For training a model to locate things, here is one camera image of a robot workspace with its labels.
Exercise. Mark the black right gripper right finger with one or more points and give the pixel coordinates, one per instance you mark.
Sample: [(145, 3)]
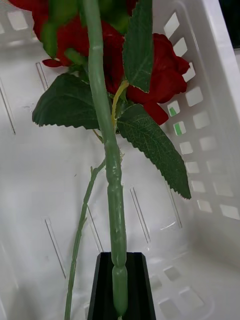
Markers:
[(140, 295)]

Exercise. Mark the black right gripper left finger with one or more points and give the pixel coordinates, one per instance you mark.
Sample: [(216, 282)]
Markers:
[(102, 295)]

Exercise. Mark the red rose with leafy stem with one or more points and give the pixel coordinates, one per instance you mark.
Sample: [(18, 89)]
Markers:
[(117, 225)]

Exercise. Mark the red rose with thin stem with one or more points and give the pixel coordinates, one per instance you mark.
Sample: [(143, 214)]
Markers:
[(170, 75)]

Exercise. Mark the shallow white box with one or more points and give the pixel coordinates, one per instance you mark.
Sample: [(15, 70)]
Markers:
[(37, 200)]

